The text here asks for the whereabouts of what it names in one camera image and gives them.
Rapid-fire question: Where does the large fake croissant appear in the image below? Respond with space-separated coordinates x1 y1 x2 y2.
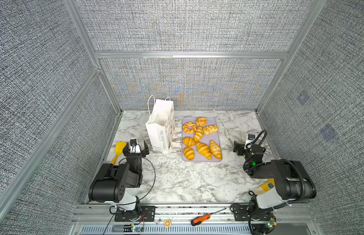
196 142 212 160
209 140 222 159

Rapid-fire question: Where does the white paper bag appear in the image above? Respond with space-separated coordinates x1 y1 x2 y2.
145 95 175 153

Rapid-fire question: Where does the striped fake bun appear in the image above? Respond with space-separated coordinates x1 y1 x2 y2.
183 147 195 161
182 137 196 147

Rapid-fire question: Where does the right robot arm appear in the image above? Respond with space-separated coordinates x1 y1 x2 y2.
233 142 317 212

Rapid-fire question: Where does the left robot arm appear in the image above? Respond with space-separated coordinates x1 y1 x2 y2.
88 139 149 214

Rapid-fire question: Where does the oblong flaky fake bread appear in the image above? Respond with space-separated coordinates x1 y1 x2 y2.
202 124 218 135

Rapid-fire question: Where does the small striped fake croissant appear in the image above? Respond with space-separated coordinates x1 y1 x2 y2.
194 127 204 142

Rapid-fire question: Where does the round twisted fake bun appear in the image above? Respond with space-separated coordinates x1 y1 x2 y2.
195 117 207 127

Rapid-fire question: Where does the yellow toy shovel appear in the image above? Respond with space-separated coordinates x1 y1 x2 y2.
110 142 128 164

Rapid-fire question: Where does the yellow black work glove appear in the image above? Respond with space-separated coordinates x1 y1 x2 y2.
252 179 275 195

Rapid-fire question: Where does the lilac plastic tray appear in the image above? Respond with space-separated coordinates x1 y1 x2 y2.
182 117 223 162

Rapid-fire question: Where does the small orange tag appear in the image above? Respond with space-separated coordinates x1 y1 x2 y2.
164 219 172 228

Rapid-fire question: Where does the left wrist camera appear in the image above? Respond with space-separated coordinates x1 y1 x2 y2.
130 139 137 149

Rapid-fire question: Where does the ring-shaped fake bread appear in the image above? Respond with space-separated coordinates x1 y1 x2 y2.
182 121 197 134

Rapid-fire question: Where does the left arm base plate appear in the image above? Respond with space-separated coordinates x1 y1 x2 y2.
114 206 156 223

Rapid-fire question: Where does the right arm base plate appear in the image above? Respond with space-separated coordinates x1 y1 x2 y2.
230 203 277 231

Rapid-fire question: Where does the aluminium front rail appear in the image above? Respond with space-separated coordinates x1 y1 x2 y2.
67 203 323 235

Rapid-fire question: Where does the orange handled screwdriver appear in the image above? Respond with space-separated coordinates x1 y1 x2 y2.
191 208 226 226

